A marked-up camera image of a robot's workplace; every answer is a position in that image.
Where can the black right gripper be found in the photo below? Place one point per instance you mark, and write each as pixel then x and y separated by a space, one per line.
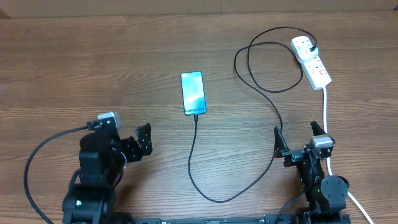
pixel 293 156

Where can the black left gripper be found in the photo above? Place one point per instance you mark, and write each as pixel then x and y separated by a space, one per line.
pixel 135 152

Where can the Samsung Galaxy smartphone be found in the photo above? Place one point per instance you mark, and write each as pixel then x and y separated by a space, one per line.
pixel 193 93

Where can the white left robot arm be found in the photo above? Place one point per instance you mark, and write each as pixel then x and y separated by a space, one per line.
pixel 103 155

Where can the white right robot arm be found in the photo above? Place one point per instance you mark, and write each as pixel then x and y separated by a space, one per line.
pixel 326 194

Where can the white charger plug adapter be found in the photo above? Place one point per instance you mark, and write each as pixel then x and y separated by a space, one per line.
pixel 306 53

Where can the white power strip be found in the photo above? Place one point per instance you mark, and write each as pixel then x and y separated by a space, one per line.
pixel 314 69

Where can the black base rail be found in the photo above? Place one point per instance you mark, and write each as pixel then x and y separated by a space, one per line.
pixel 267 219

